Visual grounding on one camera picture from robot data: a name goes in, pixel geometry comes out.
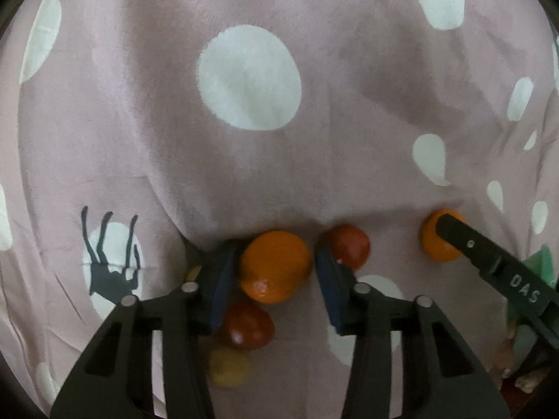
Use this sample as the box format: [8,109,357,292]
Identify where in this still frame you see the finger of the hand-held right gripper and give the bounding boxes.
[436,211,521,285]

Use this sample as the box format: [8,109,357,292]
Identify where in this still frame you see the green plastic basin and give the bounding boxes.
[507,244,559,354]

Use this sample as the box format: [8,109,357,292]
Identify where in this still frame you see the tan blurred object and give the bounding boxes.
[489,340,549,394]

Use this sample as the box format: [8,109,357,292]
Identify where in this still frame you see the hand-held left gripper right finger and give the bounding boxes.
[314,243,513,419]

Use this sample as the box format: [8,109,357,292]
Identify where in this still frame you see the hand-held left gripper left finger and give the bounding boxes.
[50,239,239,419]

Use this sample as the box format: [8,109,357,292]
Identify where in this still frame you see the pink polka-dot blanket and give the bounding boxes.
[0,0,559,419]

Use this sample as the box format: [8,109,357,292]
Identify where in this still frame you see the round orange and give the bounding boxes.
[239,230,313,305]
[420,208,468,263]

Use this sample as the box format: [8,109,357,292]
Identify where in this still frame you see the small red tomato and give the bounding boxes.
[218,300,276,351]
[321,224,371,271]

